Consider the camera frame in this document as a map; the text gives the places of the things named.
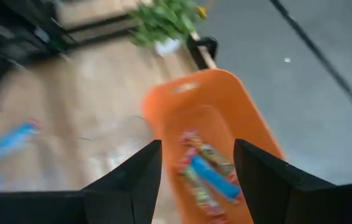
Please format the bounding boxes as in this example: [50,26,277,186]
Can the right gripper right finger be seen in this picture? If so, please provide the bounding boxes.
[233,139,352,224]

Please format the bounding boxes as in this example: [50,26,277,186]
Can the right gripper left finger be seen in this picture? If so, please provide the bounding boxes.
[0,139,163,224]

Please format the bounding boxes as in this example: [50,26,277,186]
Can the blue granola bar red ends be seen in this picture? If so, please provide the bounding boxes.
[190,154,242,202]

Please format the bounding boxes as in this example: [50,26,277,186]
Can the red green granola bar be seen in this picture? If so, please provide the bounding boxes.
[175,155,230,224]

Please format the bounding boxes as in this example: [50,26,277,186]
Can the blue granola bar orange end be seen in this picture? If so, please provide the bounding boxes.
[0,119,42,164]

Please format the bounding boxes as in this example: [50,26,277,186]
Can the orange plastic bin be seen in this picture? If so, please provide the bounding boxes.
[141,68,286,224]

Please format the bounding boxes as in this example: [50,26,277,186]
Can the green potted plant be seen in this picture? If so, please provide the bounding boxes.
[128,0,207,57]

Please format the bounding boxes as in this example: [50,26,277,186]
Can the black frame clamp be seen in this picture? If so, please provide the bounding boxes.
[186,36,219,70]

